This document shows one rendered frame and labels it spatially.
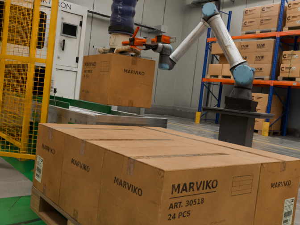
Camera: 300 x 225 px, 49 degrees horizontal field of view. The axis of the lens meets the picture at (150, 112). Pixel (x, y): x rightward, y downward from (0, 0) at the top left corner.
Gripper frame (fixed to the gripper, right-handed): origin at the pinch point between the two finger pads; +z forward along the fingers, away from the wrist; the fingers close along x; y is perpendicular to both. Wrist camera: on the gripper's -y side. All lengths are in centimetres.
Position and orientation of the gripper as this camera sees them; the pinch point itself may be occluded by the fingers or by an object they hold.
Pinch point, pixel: (137, 42)
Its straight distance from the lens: 271.5
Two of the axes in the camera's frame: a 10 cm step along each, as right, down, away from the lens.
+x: 1.1, -9.9, -0.5
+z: -7.7, -0.5, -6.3
